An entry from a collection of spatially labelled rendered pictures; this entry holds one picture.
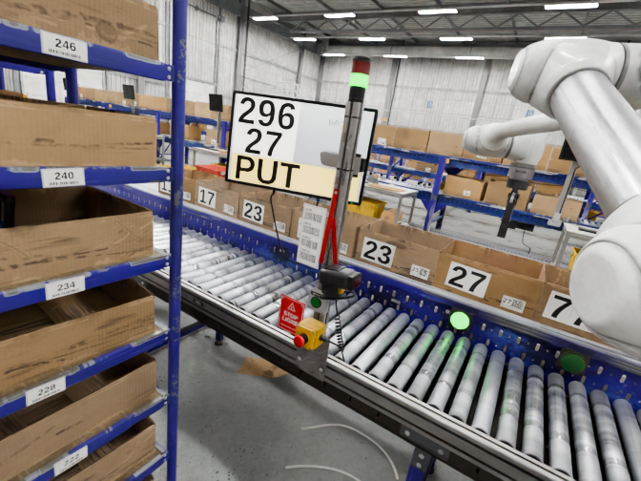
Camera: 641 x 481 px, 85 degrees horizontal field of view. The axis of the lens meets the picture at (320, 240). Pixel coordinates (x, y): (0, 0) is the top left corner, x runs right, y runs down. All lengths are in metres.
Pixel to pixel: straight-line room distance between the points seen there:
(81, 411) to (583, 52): 1.29
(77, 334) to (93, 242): 0.19
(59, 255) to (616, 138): 0.96
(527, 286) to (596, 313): 1.07
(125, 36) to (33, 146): 0.25
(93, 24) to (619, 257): 0.82
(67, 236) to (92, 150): 0.17
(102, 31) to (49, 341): 0.57
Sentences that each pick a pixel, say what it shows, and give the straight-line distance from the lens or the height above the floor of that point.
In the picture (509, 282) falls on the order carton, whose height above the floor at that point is 1.01.
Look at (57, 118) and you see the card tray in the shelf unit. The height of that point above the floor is 1.42.
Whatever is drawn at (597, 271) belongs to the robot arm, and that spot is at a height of 1.36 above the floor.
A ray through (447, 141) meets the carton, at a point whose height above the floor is 1.60.
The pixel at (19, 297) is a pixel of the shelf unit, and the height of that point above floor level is 1.13.
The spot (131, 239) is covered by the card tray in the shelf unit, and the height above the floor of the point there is 1.18.
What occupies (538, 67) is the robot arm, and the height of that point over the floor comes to 1.66.
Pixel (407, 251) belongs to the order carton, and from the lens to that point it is 1.61.
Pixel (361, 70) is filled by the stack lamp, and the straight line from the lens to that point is 1.02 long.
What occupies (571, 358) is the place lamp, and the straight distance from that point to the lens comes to 1.57.
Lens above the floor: 1.46
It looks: 17 degrees down
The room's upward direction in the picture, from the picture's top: 9 degrees clockwise
